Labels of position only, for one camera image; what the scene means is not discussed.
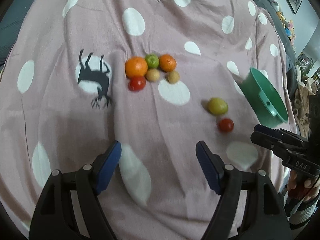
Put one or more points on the right hand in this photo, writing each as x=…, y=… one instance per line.
x=307, y=190

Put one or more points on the colourful toy pile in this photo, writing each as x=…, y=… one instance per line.
x=287, y=25

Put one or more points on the orange right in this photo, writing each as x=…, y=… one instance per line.
x=167, y=63

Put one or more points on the pink polka dot blanket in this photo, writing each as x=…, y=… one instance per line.
x=65, y=98

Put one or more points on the red tomato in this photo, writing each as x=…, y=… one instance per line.
x=225, y=125
x=137, y=83

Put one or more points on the small green apple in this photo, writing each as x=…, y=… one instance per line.
x=152, y=61

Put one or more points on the large orange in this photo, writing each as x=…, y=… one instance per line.
x=136, y=66

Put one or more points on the beige crumpled cloth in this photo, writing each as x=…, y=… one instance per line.
x=300, y=104

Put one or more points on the green plastic basin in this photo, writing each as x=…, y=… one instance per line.
x=264, y=99

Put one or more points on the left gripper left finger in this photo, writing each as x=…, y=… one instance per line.
x=54, y=216

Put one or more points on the beige round fruit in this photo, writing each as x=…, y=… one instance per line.
x=173, y=77
x=153, y=75

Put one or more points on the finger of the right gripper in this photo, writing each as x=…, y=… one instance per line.
x=280, y=134
x=277, y=143

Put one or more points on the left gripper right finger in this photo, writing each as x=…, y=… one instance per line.
x=264, y=216

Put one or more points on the striped right sleeve forearm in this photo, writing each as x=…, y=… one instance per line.
x=303, y=215

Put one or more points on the yellow-green mango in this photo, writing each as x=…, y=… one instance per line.
x=217, y=106

